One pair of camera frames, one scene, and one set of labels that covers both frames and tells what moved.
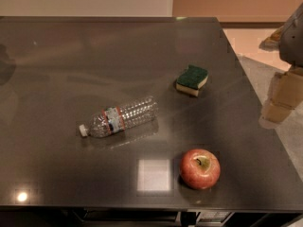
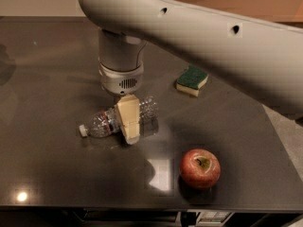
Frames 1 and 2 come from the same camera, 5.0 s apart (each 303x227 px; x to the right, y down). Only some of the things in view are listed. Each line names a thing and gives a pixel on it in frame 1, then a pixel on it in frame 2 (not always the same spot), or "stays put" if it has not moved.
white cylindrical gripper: [293, 43] to [121, 81]
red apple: [199, 168] stays put
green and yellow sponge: [192, 79] stays put
